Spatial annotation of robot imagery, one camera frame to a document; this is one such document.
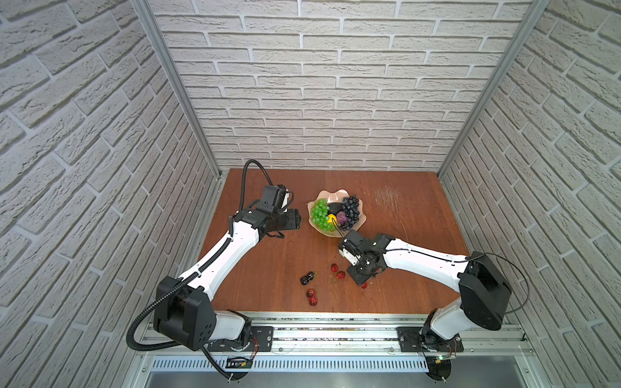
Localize aluminium front rail frame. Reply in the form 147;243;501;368
113;312;550;387

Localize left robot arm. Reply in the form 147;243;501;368
153;209;302;351

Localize black fake berry pair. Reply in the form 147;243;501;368
300;272;315;286

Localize aluminium corner post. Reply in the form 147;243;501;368
133;0;223;179
437;0;550;179

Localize purple fake fig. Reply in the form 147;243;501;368
336;211;351;231

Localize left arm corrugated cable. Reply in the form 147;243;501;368
125;158;275;352

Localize left aluminium corner post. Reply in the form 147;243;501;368
133;0;223;179

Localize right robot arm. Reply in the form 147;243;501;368
339;231;512;344

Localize dark fake avocado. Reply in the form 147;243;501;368
328;202;342;215

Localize beige wavy fruit bowl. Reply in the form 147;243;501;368
307;189;366;238

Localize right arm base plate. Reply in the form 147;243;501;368
396;327;464;355

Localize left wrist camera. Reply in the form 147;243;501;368
256;185;289;213

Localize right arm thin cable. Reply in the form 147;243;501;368
387;246;530;315

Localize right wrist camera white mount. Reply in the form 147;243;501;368
338;230;373;265

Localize dark blue fake grape bunch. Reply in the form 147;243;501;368
341;195;360;231

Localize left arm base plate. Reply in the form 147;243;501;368
207;326;274;352

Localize right aluminium corner post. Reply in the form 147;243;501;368
437;0;550;179

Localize green fake grape bunch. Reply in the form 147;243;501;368
311;199;333;232

